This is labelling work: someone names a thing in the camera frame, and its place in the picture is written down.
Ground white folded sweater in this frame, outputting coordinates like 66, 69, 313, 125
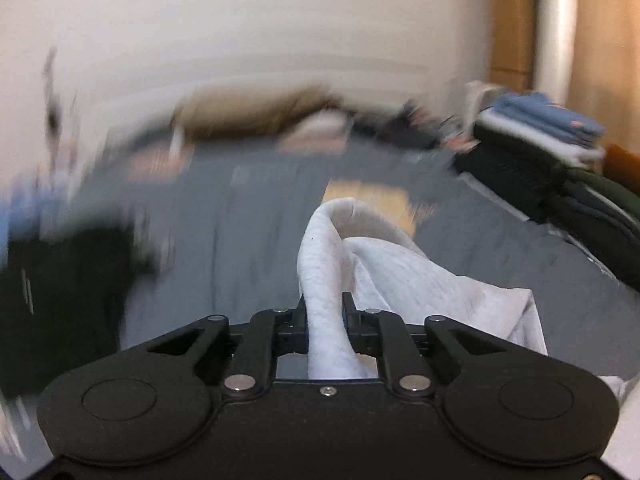
475, 110, 606, 166

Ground khaki folded clothes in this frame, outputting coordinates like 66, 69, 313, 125
172, 85, 341, 141

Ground blue patterned blanket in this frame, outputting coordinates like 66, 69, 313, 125
0, 175, 76, 261

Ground white hoodie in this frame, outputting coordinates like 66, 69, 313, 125
297, 199, 640, 401

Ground rust brown folded sweater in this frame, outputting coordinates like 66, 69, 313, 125
602, 144, 640, 181

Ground blue folded sweater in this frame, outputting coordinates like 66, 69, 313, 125
492, 91, 606, 148

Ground grey printed quilt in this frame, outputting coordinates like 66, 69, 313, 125
0, 130, 640, 461

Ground white crumpled garment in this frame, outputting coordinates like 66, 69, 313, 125
280, 110, 351, 153

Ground black crumpled garments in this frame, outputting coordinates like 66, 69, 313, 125
350, 100, 461, 148

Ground black hanging device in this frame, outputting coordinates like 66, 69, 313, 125
42, 47, 64, 131

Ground stack of dark folded clothes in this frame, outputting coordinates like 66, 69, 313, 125
452, 122, 640, 291

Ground black clothes pile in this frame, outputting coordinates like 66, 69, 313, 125
0, 220, 166, 396

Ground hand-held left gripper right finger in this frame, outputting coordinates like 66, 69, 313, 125
341, 290, 502, 401

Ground white headboard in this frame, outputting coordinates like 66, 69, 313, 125
65, 50, 466, 146

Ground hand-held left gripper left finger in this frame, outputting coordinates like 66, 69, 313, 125
145, 295, 309, 401

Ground dark green folded sweater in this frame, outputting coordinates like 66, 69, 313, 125
565, 167, 640, 221

